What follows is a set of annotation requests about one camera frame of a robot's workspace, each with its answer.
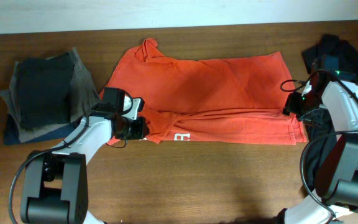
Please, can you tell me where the orange t-shirt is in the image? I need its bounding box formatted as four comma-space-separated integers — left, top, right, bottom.
106, 38, 307, 145

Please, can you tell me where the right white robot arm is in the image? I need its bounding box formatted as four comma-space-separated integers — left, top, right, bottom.
273, 55, 358, 223

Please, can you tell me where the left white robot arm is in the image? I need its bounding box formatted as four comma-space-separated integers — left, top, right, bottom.
20, 113, 149, 223

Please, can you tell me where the black crumpled garment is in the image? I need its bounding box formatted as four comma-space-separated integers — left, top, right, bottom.
301, 34, 358, 190

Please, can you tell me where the folded grey garment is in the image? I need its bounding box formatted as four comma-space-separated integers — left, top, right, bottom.
0, 47, 101, 143

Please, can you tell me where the folded black garment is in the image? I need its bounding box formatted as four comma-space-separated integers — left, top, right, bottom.
16, 53, 74, 130

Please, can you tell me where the folded navy garment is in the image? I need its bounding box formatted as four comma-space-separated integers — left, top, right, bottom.
3, 115, 81, 145

